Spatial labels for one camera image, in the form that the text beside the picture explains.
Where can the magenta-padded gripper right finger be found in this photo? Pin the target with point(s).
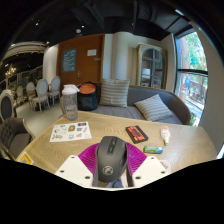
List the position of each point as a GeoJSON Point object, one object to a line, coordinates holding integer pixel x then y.
{"type": "Point", "coordinates": [150, 168]}

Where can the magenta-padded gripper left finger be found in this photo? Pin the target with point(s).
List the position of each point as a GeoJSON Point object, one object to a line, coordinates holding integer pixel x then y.
{"type": "Point", "coordinates": [71, 168]}

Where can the dark grey computer mouse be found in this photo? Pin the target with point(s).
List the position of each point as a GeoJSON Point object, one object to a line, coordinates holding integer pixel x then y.
{"type": "Point", "coordinates": [111, 156]}

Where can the small green box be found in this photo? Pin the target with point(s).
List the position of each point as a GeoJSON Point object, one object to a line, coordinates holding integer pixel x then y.
{"type": "Point", "coordinates": [153, 149]}

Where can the black box with red print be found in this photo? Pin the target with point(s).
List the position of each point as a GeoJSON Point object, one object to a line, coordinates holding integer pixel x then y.
{"type": "Point", "coordinates": [136, 134]}

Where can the white sticker sheet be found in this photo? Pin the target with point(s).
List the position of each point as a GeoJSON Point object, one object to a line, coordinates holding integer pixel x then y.
{"type": "Point", "coordinates": [70, 131]}

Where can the small white tube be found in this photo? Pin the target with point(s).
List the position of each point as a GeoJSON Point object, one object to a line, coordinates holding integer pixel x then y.
{"type": "Point", "coordinates": [165, 134]}

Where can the yellow square sticker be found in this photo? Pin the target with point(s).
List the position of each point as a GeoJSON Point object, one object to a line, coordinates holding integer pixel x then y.
{"type": "Point", "coordinates": [25, 158]}

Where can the wide striped pillow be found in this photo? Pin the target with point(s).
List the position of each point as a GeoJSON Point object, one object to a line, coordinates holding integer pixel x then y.
{"type": "Point", "coordinates": [153, 107]}

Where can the clear white-lidded shaker bottle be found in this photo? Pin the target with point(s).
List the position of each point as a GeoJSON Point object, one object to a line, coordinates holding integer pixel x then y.
{"type": "Point", "coordinates": [70, 105]}

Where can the dark grey tufted armchair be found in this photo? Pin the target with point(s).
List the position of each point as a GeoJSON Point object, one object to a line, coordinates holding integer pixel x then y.
{"type": "Point", "coordinates": [15, 135]}

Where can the black and orange backpack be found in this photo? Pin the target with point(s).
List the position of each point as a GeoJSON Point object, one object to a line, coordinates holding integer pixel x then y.
{"type": "Point", "coordinates": [87, 100]}

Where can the grey curved sofa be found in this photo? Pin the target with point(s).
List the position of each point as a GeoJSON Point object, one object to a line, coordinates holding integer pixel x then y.
{"type": "Point", "coordinates": [140, 96]}

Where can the group of white chairs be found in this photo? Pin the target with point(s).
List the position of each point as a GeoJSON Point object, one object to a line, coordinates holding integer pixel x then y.
{"type": "Point", "coordinates": [41, 91]}

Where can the square striped pillow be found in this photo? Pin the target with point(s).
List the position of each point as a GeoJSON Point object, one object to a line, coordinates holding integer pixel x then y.
{"type": "Point", "coordinates": [114, 93]}

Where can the oval-backed dark chair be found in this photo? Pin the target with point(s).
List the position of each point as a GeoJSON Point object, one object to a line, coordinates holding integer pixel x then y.
{"type": "Point", "coordinates": [6, 106]}

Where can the arched white display cabinet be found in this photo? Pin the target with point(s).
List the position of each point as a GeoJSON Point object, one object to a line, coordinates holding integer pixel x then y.
{"type": "Point", "coordinates": [151, 66]}

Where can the brown wooden door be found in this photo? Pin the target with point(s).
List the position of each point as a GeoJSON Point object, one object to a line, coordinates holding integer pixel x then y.
{"type": "Point", "coordinates": [88, 66]}

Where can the blue poster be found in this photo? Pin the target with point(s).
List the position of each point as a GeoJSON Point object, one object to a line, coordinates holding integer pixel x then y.
{"type": "Point", "coordinates": [69, 60]}

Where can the large black-framed window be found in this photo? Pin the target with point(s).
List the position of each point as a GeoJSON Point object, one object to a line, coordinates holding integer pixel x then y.
{"type": "Point", "coordinates": [193, 66]}

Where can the white paper sign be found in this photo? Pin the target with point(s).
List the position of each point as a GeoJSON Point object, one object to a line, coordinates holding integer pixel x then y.
{"type": "Point", "coordinates": [91, 52]}

